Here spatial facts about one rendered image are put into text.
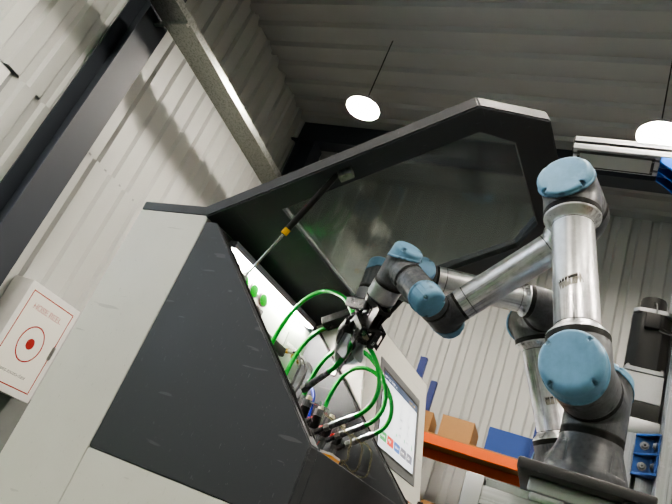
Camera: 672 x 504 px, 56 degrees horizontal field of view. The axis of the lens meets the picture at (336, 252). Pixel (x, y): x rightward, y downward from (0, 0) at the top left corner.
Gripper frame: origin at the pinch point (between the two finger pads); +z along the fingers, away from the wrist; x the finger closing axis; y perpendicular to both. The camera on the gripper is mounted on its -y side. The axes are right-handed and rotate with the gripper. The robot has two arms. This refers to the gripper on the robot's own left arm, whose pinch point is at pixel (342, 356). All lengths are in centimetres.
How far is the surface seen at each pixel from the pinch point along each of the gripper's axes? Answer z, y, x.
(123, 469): 34, 16, -45
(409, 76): -23, -623, 255
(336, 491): 14.2, 31.8, -2.9
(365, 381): 28, -32, 32
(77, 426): 40, -2, -55
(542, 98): -73, -534, 381
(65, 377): 39, -18, -60
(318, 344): 29, -49, 18
